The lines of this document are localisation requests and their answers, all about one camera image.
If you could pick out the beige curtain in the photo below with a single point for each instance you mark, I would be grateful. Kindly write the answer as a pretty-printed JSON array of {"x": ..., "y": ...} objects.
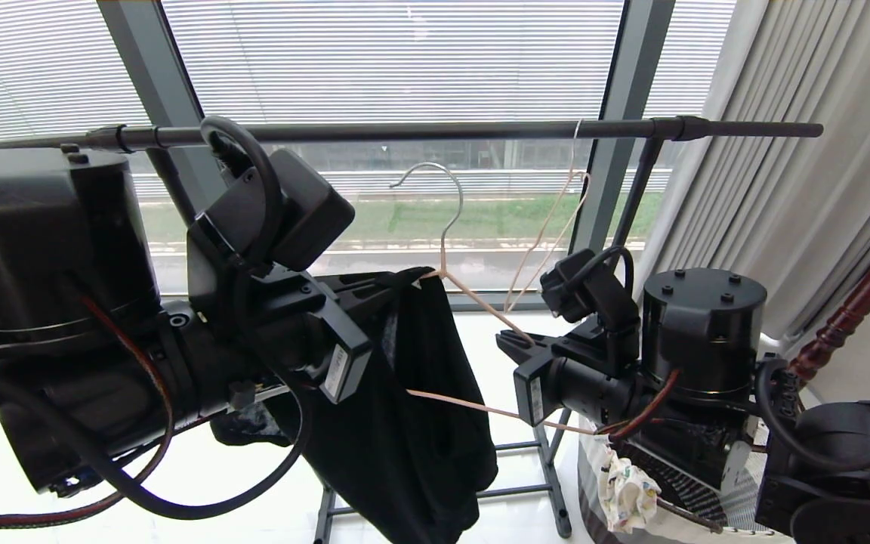
[{"x": 797, "y": 151}]

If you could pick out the brown wooden coat stand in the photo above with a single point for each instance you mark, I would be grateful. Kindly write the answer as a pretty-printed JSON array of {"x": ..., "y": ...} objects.
[{"x": 858, "y": 302}]

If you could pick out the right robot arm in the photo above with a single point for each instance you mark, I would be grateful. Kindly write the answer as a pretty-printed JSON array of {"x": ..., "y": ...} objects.
[{"x": 707, "y": 332}]

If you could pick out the window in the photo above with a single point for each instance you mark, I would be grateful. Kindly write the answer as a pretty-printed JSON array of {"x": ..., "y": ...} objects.
[{"x": 405, "y": 60}]

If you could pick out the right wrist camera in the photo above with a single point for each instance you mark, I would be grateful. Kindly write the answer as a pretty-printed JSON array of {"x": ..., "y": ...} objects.
[{"x": 593, "y": 295}]

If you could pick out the cream printed garment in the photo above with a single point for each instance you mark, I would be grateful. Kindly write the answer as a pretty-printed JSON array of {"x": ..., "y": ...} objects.
[{"x": 627, "y": 491}]

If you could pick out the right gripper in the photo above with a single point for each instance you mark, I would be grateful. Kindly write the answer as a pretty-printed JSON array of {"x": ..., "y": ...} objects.
[{"x": 586, "y": 389}]

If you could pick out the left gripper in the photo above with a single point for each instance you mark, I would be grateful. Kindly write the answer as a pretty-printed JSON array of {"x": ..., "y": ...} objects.
[{"x": 276, "y": 340}]

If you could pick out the white laundry basket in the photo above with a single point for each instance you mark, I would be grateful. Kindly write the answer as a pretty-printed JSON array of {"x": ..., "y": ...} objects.
[{"x": 741, "y": 502}]

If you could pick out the pink clothes hanger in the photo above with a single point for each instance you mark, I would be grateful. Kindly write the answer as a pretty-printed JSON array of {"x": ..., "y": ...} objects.
[
  {"x": 480, "y": 303},
  {"x": 547, "y": 227}
]

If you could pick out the black garment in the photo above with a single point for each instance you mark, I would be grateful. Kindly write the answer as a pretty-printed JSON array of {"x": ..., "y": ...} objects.
[{"x": 405, "y": 423}]

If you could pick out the black clothes rack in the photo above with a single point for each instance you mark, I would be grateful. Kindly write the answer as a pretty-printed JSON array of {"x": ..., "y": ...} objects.
[{"x": 405, "y": 131}]

